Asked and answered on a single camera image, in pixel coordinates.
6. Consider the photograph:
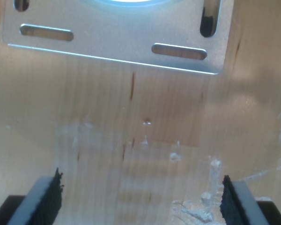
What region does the silver slotted metal plate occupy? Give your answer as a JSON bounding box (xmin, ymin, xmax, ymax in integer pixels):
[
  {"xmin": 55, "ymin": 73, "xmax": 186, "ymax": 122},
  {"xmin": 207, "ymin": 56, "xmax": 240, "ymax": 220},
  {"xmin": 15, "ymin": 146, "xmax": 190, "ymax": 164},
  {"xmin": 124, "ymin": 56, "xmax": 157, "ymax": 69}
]
[{"xmin": 0, "ymin": 0, "xmax": 235, "ymax": 75}]

